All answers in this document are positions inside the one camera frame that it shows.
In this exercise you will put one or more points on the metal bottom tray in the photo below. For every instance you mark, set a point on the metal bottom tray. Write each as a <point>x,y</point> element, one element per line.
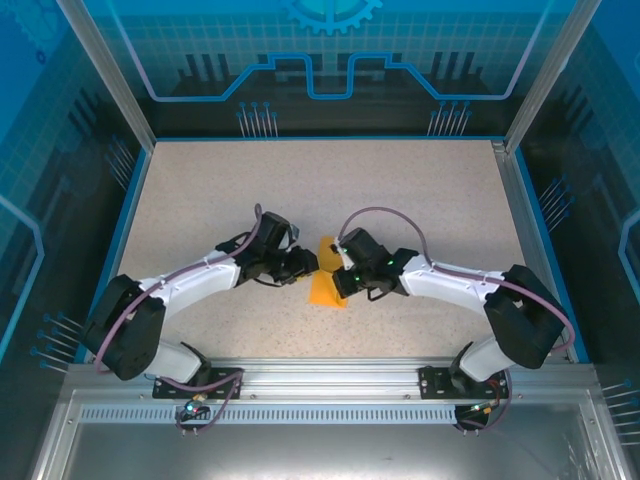
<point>320,455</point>

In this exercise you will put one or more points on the aluminium side rail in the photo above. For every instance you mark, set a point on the aluminium side rail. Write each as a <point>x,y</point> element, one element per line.
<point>531,250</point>

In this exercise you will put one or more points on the long aluminium base rail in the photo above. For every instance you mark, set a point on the long aluminium base rail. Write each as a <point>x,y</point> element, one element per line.
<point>330,377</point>

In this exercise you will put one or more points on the aluminium frame post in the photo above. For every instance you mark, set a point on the aluminium frame post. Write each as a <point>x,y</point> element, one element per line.
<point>115,75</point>
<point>548,75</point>

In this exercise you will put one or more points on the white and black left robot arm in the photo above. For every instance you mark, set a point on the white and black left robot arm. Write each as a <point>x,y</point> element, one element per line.
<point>200,282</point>

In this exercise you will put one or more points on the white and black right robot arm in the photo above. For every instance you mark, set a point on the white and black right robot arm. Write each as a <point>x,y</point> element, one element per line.
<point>450,287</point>

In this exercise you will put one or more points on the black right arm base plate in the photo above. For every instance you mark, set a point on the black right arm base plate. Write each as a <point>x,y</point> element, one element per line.
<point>430,382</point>

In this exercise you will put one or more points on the blue table edge strip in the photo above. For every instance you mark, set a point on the blue table edge strip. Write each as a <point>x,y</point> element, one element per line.
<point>116,250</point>
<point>548,250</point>

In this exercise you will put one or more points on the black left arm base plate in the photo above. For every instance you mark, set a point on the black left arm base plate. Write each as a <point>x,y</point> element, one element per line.
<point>225,375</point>

